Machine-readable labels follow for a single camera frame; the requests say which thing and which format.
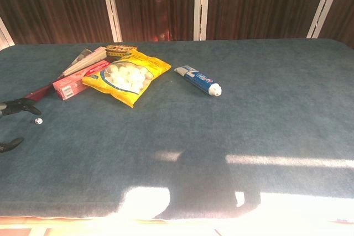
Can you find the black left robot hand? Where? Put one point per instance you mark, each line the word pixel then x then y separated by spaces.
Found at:
pixel 16 106

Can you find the small white die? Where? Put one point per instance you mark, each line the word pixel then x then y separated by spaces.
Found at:
pixel 38 121

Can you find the pink toothpaste box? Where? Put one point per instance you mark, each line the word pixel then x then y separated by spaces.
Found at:
pixel 74 84

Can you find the white red long box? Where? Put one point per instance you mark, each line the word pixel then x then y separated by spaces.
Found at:
pixel 69 70

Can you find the yellow snack bag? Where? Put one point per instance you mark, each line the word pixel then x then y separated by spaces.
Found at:
pixel 125 76

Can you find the yellow patterned box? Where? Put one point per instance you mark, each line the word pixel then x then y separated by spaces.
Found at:
pixel 120 49

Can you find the blue-green table cloth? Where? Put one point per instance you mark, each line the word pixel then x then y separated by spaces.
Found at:
pixel 193 136

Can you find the blue white toothpaste tube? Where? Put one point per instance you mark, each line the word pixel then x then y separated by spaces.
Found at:
pixel 199 79

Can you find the white metal upright post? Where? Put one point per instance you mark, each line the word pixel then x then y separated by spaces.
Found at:
pixel 325 4
pixel 5 35
pixel 111 5
pixel 201 5

